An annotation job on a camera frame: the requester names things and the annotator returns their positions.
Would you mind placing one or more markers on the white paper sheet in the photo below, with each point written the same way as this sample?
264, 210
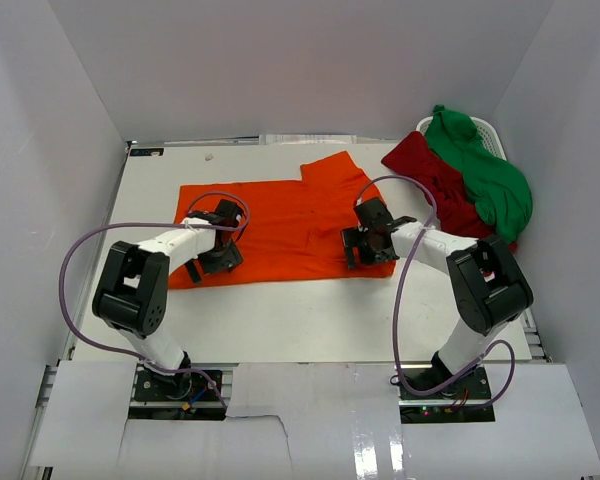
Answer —
293, 139

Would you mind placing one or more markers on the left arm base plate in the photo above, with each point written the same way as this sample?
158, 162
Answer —
196, 401

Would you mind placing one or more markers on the black label sticker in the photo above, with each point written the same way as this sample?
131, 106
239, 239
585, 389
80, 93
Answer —
146, 152

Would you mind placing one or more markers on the white perforated laundry basket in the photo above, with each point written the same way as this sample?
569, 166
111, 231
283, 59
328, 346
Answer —
490, 139

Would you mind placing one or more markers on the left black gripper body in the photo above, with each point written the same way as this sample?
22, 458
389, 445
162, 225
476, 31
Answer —
220, 259

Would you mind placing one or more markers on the green t shirt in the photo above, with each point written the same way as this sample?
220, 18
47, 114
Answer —
498, 190

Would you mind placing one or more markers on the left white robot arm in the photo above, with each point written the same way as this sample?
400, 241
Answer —
132, 291

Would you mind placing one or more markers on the orange t shirt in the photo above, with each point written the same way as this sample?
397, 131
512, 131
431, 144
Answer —
294, 232

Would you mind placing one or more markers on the red t shirt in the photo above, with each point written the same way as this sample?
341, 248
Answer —
456, 214

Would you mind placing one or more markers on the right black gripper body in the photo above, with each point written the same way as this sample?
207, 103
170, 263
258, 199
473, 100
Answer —
367, 251

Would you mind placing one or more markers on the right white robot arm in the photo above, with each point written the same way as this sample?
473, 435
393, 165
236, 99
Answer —
489, 289

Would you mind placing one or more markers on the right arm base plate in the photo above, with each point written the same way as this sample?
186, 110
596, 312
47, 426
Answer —
459, 403

